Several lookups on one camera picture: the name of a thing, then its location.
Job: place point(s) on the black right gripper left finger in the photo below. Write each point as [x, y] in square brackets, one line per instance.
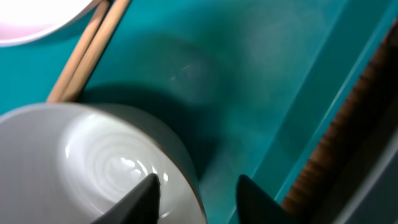
[140, 205]

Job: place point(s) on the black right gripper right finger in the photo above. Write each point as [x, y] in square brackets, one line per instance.
[255, 206]

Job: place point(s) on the grey rice bowl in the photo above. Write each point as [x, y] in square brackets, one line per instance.
[71, 163]

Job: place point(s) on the grey dishwasher rack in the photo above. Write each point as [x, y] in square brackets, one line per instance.
[375, 202]

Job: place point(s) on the teal serving tray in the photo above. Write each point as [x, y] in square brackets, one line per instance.
[248, 86]

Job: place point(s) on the wooden chopstick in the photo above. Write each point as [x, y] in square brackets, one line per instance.
[95, 49]
[78, 52]

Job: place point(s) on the large pink plate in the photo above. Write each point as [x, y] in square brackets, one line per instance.
[24, 21]

